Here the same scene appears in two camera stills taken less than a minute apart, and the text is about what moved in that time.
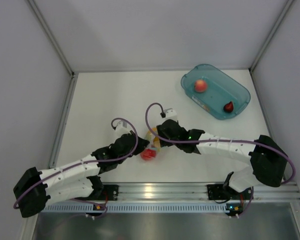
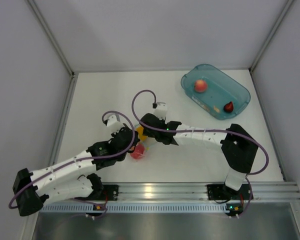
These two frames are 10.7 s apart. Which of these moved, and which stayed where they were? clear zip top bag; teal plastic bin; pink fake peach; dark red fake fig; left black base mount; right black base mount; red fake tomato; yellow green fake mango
Moved: red fake tomato; yellow green fake mango; clear zip top bag
Stayed: left black base mount; teal plastic bin; right black base mount; dark red fake fig; pink fake peach
